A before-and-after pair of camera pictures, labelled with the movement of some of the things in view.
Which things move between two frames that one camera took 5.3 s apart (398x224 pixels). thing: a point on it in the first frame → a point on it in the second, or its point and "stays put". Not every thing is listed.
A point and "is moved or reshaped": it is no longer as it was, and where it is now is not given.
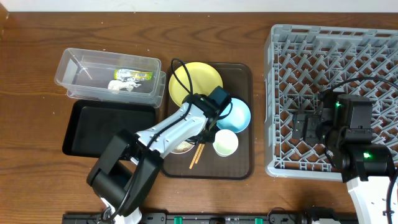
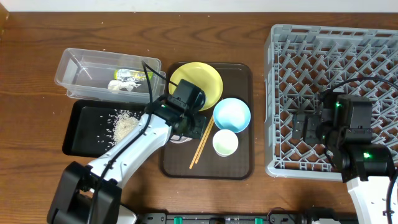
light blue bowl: (237, 120) stays put
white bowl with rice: (183, 147) is moved or reshaped
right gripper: (313, 122) stays put
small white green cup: (226, 142) stays put
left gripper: (208, 133) → (197, 127)
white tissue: (119, 84) stays put
